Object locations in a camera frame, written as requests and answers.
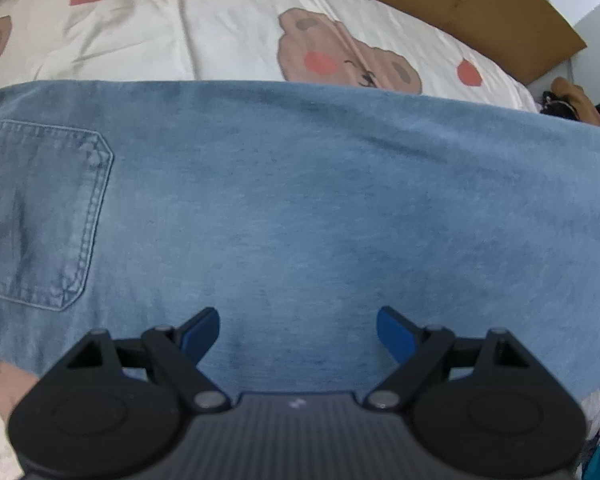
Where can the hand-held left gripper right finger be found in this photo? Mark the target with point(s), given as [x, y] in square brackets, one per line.
[395, 334]

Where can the blue denim jeans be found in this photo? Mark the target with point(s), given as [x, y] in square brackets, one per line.
[290, 200]

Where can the cream printed bed sheet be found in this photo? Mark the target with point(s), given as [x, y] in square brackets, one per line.
[220, 25]

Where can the brown jacket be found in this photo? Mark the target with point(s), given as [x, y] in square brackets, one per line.
[580, 100]

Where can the brown cardboard box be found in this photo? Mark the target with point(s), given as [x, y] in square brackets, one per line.
[505, 25]

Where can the black garment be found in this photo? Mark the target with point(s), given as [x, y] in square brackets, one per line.
[555, 105]

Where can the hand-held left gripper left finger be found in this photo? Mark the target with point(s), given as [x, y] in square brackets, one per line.
[201, 334]

